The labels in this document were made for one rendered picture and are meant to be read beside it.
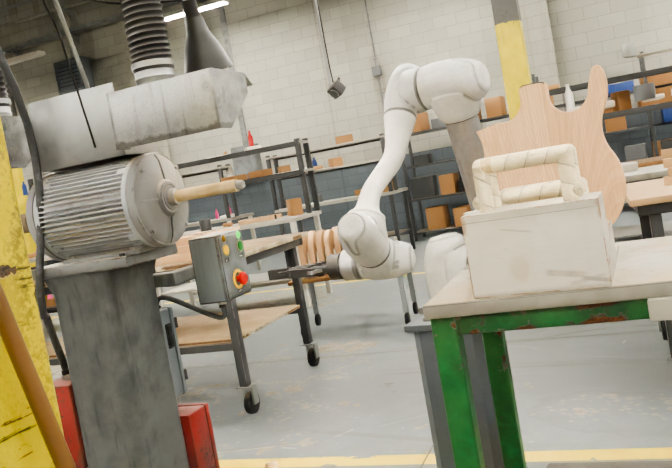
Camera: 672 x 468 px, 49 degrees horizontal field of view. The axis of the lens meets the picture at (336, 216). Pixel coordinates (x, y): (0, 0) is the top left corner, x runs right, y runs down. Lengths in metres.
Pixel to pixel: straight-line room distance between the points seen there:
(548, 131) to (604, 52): 10.90
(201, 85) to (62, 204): 0.55
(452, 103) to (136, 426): 1.26
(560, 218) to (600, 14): 11.37
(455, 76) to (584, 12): 10.68
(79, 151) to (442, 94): 1.03
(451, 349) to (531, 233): 0.30
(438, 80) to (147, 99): 0.85
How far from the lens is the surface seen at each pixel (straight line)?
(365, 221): 1.88
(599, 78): 1.86
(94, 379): 2.16
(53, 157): 2.15
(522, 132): 1.88
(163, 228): 2.00
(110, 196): 2.00
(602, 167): 1.86
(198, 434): 2.32
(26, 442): 1.12
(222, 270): 2.21
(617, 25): 12.79
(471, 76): 2.19
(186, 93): 1.81
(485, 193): 1.54
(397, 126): 2.23
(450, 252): 2.45
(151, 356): 2.17
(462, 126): 2.25
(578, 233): 1.51
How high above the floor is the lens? 1.23
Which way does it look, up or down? 3 degrees down
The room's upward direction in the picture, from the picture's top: 10 degrees counter-clockwise
